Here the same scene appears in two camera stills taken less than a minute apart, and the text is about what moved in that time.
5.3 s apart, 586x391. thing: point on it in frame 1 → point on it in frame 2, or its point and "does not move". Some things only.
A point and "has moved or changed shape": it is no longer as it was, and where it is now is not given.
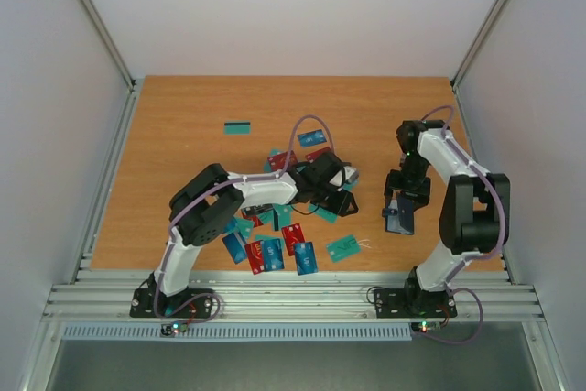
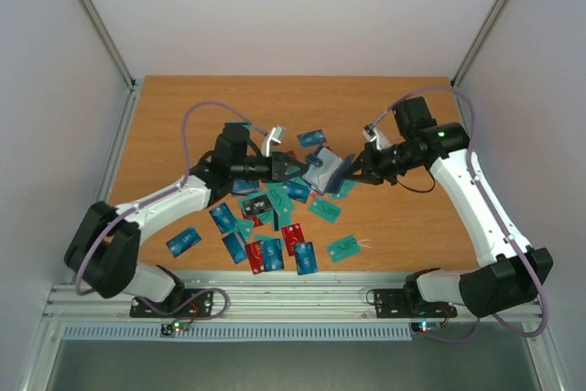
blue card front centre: (305, 258) does not move
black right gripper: (407, 190) → (369, 164)
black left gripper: (341, 206) → (277, 169)
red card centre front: (292, 233) does not move
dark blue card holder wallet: (399, 214) has moved or changed shape
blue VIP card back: (310, 138) does not move
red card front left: (255, 251) does not move
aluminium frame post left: (95, 18) does not move
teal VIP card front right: (343, 247) does not move
